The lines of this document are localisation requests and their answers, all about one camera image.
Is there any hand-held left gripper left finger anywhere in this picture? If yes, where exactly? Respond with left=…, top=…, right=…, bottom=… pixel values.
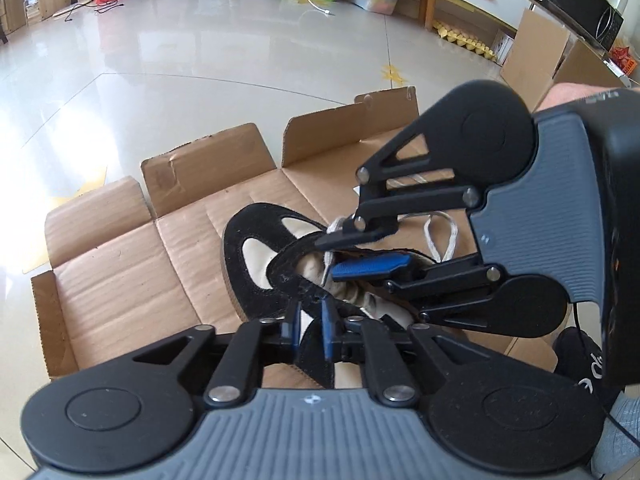
left=134, top=302, right=304, bottom=407

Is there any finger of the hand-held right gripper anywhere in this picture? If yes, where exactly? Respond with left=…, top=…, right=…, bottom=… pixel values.
left=331, top=254, right=506, bottom=335
left=315, top=92, right=483, bottom=251

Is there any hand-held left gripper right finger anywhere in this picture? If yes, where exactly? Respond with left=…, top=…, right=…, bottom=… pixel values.
left=321, top=300, right=493, bottom=407

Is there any beige shoelace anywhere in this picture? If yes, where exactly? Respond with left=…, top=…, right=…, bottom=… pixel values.
left=320, top=172, right=460, bottom=288

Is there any black and cream suede shoe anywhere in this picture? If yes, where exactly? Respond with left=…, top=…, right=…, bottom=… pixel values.
left=221, top=202, right=471, bottom=391

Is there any dark slipper with white print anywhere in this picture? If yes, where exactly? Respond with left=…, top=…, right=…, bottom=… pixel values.
left=552, top=327, right=608, bottom=406

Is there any small white and red box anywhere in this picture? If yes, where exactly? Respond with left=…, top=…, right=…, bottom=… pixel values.
left=492, top=30, right=515, bottom=64

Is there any flattened cardboard box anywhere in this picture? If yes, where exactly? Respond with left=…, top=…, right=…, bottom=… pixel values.
left=31, top=85, right=558, bottom=378

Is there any row of yellow blocks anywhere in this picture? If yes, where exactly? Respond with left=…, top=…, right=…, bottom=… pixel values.
left=432, top=20, right=501, bottom=64

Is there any black microwave oven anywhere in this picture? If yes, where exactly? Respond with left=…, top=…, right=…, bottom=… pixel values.
left=542, top=0, right=628, bottom=53

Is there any person's grey sock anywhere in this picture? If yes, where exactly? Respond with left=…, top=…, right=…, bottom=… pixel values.
left=590, top=390, right=640, bottom=478

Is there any large yellow star floor sticker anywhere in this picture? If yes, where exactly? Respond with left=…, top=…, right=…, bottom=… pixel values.
left=22, top=165, right=108, bottom=275

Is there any black floor cable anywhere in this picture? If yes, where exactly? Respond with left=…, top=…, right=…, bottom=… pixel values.
left=65, top=1, right=126, bottom=23

